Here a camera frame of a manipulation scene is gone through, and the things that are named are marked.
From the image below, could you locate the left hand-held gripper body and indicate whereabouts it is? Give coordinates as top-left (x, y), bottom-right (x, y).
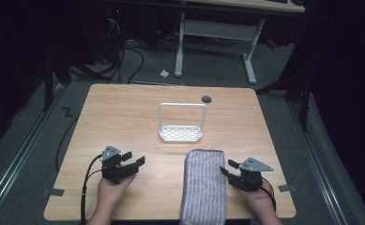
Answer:
top-left (99, 145), bottom-right (140, 185)

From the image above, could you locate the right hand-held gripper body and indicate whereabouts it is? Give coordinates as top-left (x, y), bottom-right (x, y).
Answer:
top-left (227, 157), bottom-right (275, 193)

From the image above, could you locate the person's left hand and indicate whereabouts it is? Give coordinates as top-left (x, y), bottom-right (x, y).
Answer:
top-left (96, 172), bottom-right (138, 218)

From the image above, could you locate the person's right hand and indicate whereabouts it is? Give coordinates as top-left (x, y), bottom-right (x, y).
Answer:
top-left (234, 179), bottom-right (277, 218)

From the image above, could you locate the striped purple grey towel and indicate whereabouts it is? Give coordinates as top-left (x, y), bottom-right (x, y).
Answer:
top-left (178, 148), bottom-right (228, 225)

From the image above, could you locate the grey tape strip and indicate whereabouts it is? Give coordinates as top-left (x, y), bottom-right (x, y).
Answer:
top-left (40, 187), bottom-right (66, 198)
top-left (277, 184), bottom-right (297, 193)

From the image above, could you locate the black metal stand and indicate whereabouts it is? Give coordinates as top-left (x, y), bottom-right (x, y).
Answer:
top-left (254, 62), bottom-right (313, 133)
top-left (41, 54), bottom-right (72, 113)

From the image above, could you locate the small red object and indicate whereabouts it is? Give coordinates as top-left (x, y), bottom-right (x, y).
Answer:
top-left (266, 38), bottom-right (279, 51)

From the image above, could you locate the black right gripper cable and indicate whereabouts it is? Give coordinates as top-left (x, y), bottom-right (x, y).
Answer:
top-left (260, 176), bottom-right (278, 212)

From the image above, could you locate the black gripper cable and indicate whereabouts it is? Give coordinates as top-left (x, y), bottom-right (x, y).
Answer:
top-left (80, 153), bottom-right (104, 225)
top-left (260, 176), bottom-right (278, 212)

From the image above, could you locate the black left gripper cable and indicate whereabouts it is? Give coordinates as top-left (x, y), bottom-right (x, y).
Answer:
top-left (80, 153), bottom-right (104, 225)

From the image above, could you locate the white rack with tall handle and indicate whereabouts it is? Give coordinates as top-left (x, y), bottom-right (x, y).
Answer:
top-left (158, 102), bottom-right (208, 143)

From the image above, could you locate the metal floor rail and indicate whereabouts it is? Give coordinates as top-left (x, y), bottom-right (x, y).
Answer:
top-left (0, 83), bottom-right (66, 223)
top-left (290, 98), bottom-right (349, 225)

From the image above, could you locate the bundle of black cables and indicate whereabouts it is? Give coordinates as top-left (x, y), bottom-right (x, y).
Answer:
top-left (103, 17), bottom-right (145, 85)

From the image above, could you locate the white metal frame desk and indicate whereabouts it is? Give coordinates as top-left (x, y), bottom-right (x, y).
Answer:
top-left (170, 0), bottom-right (307, 85)

